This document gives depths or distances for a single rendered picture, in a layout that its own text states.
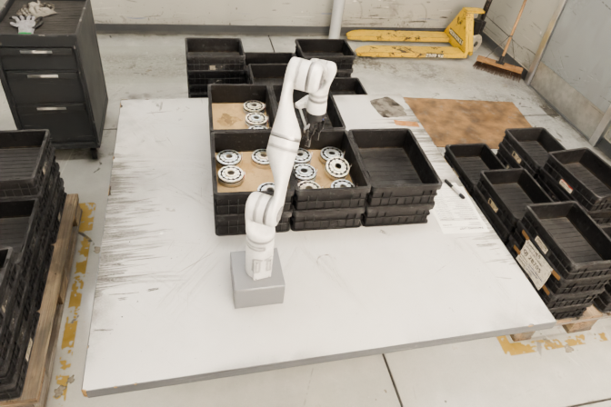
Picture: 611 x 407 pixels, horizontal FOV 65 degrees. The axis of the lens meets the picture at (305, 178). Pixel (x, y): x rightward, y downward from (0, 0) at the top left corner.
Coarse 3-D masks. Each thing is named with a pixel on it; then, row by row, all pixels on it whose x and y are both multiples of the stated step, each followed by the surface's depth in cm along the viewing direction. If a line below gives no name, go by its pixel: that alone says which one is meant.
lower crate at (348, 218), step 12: (300, 216) 188; (312, 216) 191; (324, 216) 192; (336, 216) 194; (348, 216) 195; (360, 216) 196; (300, 228) 194; (312, 228) 195; (324, 228) 196; (336, 228) 197
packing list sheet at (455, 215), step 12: (444, 192) 224; (444, 204) 217; (456, 204) 218; (468, 204) 219; (444, 216) 211; (456, 216) 212; (468, 216) 213; (444, 228) 205; (456, 228) 206; (468, 228) 207; (480, 228) 208
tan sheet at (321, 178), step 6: (318, 150) 217; (312, 156) 213; (318, 156) 213; (312, 162) 210; (318, 162) 210; (318, 168) 207; (324, 168) 207; (336, 168) 208; (318, 174) 204; (324, 174) 204; (348, 174) 206; (318, 180) 201; (324, 180) 201; (330, 180) 202; (348, 180) 203; (324, 186) 198
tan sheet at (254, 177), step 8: (240, 152) 210; (248, 152) 211; (248, 160) 206; (216, 168) 200; (248, 168) 202; (256, 168) 203; (216, 176) 196; (248, 176) 198; (256, 176) 199; (264, 176) 199; (272, 176) 200; (248, 184) 194; (256, 184) 195; (224, 192) 189
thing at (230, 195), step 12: (216, 132) 202; (228, 132) 203; (240, 132) 204; (252, 132) 205; (264, 132) 206; (216, 180) 179; (216, 192) 174; (228, 192) 175; (240, 192) 176; (252, 192) 176; (264, 192) 177; (288, 192) 178
